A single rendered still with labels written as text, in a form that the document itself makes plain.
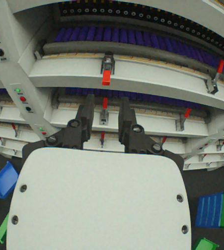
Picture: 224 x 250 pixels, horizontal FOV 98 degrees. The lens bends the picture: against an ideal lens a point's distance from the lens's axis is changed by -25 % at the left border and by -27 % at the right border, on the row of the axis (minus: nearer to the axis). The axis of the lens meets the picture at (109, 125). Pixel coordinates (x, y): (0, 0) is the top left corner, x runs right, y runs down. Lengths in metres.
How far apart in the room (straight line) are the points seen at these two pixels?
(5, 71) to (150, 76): 0.33
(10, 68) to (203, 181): 1.59
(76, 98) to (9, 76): 0.22
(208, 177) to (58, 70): 1.54
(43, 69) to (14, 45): 0.09
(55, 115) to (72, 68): 0.21
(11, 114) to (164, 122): 0.56
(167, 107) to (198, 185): 1.10
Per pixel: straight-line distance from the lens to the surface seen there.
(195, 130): 0.54
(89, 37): 0.33
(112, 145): 0.58
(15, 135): 0.72
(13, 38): 0.29
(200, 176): 1.48
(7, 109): 0.57
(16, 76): 0.34
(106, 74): 0.22
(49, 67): 0.31
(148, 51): 0.31
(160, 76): 0.30
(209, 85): 0.37
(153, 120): 0.45
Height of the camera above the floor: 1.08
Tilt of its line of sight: 57 degrees down
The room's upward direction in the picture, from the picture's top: 8 degrees clockwise
